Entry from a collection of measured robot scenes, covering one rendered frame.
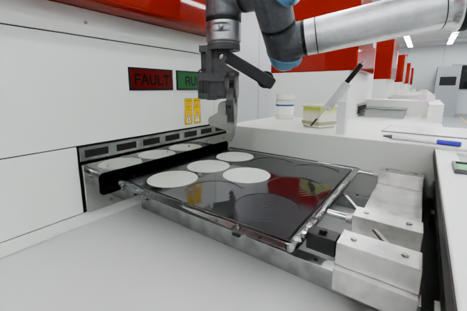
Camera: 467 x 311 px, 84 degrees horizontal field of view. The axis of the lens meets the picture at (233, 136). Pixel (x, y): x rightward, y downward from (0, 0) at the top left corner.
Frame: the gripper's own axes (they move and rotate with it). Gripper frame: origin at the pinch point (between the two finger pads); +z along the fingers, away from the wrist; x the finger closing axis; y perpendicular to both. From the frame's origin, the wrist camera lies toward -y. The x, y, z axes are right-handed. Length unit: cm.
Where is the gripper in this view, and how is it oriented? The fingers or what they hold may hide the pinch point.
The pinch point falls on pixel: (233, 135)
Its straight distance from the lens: 59.5
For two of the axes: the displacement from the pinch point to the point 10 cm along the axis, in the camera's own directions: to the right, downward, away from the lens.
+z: 0.0, 9.8, 1.8
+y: -9.9, -0.2, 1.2
